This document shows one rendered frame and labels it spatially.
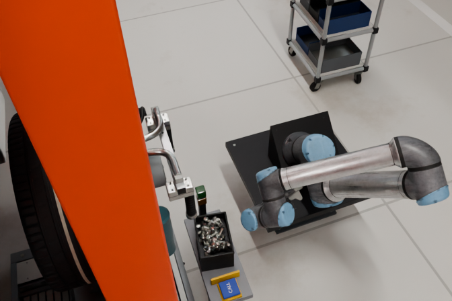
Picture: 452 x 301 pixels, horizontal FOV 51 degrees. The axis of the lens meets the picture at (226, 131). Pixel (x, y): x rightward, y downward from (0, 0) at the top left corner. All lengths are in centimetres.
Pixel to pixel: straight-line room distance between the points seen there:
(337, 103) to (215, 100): 85
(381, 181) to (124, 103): 140
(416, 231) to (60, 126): 235
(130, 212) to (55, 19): 42
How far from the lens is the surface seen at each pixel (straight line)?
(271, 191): 184
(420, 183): 180
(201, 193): 197
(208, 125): 314
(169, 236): 191
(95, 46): 63
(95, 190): 83
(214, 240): 195
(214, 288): 199
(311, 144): 218
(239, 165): 252
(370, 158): 179
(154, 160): 177
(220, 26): 403
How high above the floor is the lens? 225
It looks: 47 degrees down
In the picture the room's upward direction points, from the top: 1 degrees counter-clockwise
